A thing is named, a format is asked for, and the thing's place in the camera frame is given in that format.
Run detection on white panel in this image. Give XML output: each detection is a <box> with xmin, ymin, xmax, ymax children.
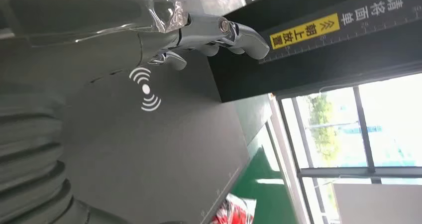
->
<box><xmin>332</xmin><ymin>183</ymin><xmax>422</xmax><ymax>224</ymax></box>

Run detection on dark window frame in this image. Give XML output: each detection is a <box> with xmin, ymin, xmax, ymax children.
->
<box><xmin>277</xmin><ymin>72</ymin><xmax>422</xmax><ymax>224</ymax></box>

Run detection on grey red-print package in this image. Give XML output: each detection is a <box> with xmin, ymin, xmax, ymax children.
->
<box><xmin>210</xmin><ymin>193</ymin><xmax>257</xmax><ymax>224</ymax></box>

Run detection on black weighing scale with column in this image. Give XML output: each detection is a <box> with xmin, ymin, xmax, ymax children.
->
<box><xmin>61</xmin><ymin>0</ymin><xmax>422</xmax><ymax>224</ymax></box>

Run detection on yellow label sticker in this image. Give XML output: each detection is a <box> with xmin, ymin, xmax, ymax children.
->
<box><xmin>269</xmin><ymin>12</ymin><xmax>341</xmax><ymax>51</ymax></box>

